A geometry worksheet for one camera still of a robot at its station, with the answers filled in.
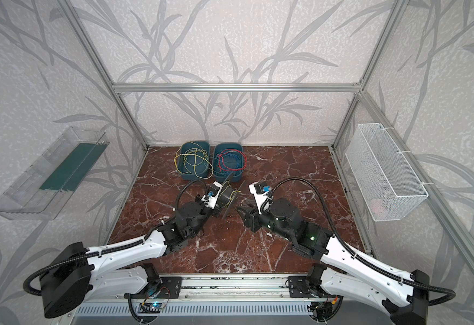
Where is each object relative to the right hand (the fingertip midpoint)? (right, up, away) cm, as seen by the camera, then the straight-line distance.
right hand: (242, 198), depth 67 cm
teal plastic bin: (-23, +22, +49) cm, 58 cm away
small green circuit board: (-30, -38, +4) cm, 49 cm away
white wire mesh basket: (+45, +4, -7) cm, 45 cm away
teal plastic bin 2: (-10, +14, +49) cm, 52 cm away
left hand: (-8, +4, +10) cm, 13 cm away
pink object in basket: (+49, -4, +5) cm, 49 cm away
